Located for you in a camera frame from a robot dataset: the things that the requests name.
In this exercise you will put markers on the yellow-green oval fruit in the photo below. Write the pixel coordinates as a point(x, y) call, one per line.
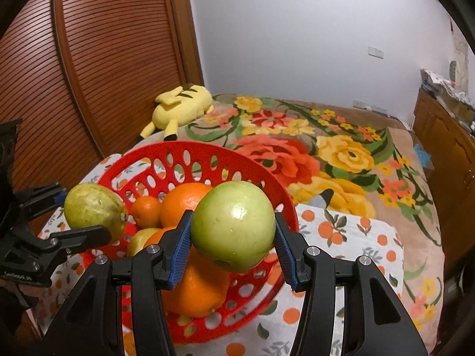
point(94, 207)

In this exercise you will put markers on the small tangerine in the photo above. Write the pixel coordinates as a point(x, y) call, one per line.
point(157, 235)
point(146, 211)

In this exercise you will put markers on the small green apple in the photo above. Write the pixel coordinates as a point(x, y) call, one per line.
point(139, 241)

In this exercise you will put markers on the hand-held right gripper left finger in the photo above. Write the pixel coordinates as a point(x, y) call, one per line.
point(178, 257)

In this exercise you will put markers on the white wall switch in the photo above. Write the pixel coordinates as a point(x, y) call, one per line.
point(375, 52)

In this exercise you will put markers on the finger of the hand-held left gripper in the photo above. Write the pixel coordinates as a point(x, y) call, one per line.
point(61, 197)
point(85, 235)

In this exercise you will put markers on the wooden cabinet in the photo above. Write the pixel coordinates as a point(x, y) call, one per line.
point(441, 137)

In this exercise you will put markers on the brown louvered wardrobe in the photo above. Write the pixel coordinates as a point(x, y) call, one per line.
point(111, 63)

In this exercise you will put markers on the orange-print white tablecloth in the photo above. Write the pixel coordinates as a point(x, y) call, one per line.
point(334, 237)

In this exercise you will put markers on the blue cloth piece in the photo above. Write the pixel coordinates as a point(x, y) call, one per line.
point(423, 155)

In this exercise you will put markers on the yellow plush toy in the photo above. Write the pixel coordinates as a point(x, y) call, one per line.
point(182, 107)

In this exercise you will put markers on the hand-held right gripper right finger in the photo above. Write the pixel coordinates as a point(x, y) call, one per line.
point(286, 257)

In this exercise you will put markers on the cream patterned curtain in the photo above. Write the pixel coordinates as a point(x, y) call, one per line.
point(462, 52)

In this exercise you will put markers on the small round fan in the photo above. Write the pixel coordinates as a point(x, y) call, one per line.
point(453, 69)

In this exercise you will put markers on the white wall outlet strip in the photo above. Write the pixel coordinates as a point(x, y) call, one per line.
point(369, 105)

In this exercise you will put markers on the printed cloth pile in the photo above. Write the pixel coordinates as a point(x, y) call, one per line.
point(438, 78)

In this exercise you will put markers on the large green apple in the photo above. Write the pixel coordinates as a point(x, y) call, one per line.
point(233, 222)

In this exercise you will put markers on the large orange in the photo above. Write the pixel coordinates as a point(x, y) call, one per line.
point(200, 289)
point(182, 200)

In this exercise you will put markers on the red perforated plastic basket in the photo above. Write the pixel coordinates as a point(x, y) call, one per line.
point(207, 152)

